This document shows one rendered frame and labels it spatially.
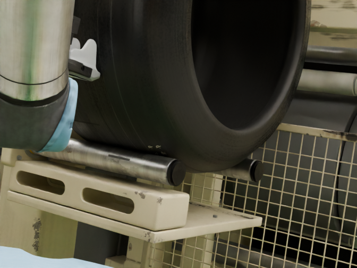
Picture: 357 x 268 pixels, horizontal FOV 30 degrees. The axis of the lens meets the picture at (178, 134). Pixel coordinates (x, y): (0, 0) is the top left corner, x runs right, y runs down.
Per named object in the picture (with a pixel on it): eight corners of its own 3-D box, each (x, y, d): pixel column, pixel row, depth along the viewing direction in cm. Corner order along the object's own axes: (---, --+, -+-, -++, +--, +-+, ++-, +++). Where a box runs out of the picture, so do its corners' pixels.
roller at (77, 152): (37, 157, 131) (22, 148, 128) (45, 135, 132) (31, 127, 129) (181, 190, 111) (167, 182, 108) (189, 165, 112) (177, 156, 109)
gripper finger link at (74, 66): (99, 68, 99) (58, 53, 92) (97, 78, 99) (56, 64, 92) (76, 66, 102) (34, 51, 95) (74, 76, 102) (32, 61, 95)
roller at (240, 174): (127, 158, 154) (117, 150, 150) (134, 140, 155) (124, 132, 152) (260, 186, 134) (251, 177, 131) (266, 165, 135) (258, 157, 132)
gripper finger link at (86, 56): (119, 48, 104) (79, 31, 97) (111, 85, 104) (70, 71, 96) (104, 47, 106) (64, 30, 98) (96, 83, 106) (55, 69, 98)
